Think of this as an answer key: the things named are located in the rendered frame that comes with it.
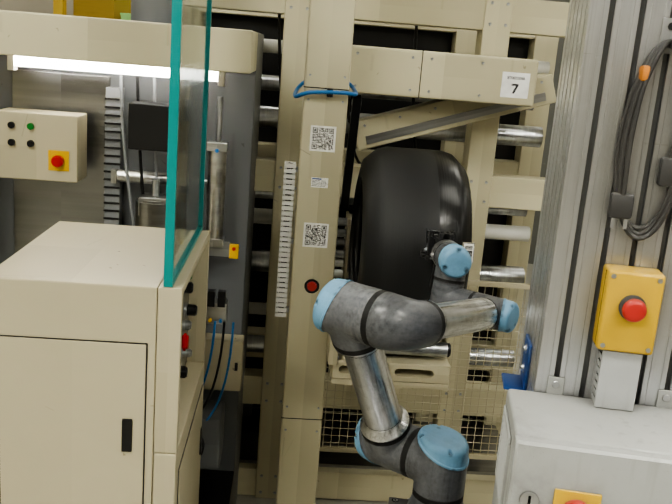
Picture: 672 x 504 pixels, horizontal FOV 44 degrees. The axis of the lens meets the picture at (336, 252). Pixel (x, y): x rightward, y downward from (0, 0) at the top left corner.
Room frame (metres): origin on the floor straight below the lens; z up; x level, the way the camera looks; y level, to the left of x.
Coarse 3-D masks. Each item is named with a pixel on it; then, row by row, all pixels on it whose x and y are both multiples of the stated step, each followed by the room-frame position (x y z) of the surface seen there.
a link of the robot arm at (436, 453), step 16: (416, 432) 1.74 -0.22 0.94; (432, 432) 1.72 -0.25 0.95; (448, 432) 1.73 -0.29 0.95; (416, 448) 1.70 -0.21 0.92; (432, 448) 1.66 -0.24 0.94; (448, 448) 1.66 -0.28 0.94; (464, 448) 1.68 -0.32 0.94; (400, 464) 1.71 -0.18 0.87; (416, 464) 1.68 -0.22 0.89; (432, 464) 1.66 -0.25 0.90; (448, 464) 1.65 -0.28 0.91; (464, 464) 1.67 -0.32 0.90; (416, 480) 1.69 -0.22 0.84; (432, 480) 1.66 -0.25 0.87; (448, 480) 1.65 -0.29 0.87; (464, 480) 1.68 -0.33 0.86; (432, 496) 1.65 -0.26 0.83; (448, 496) 1.65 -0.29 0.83
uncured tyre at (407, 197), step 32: (384, 160) 2.42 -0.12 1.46; (416, 160) 2.43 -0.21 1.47; (448, 160) 2.45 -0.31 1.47; (384, 192) 2.31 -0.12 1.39; (416, 192) 2.32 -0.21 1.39; (448, 192) 2.33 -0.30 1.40; (352, 224) 2.74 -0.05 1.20; (384, 224) 2.26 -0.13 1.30; (416, 224) 2.26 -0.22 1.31; (448, 224) 2.27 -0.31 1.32; (352, 256) 2.71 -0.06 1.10; (384, 256) 2.24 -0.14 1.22; (416, 256) 2.24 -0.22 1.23; (384, 288) 2.24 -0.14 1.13; (416, 288) 2.25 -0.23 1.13
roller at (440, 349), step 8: (440, 344) 2.40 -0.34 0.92; (448, 344) 2.40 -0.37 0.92; (392, 352) 2.38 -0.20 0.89; (400, 352) 2.38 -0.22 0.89; (408, 352) 2.38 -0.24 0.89; (416, 352) 2.38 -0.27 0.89; (424, 352) 2.38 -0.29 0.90; (432, 352) 2.38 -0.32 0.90; (440, 352) 2.38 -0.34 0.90; (448, 352) 2.39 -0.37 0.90
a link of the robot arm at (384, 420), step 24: (336, 288) 1.61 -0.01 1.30; (360, 288) 1.59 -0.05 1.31; (336, 312) 1.57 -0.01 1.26; (360, 312) 1.54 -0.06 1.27; (336, 336) 1.59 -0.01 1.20; (360, 336) 1.54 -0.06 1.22; (360, 360) 1.62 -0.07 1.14; (384, 360) 1.66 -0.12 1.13; (360, 384) 1.66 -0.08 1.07; (384, 384) 1.67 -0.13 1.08; (384, 408) 1.69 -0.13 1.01; (360, 432) 1.78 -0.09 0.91; (384, 432) 1.71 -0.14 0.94; (408, 432) 1.74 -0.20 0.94; (384, 456) 1.73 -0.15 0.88
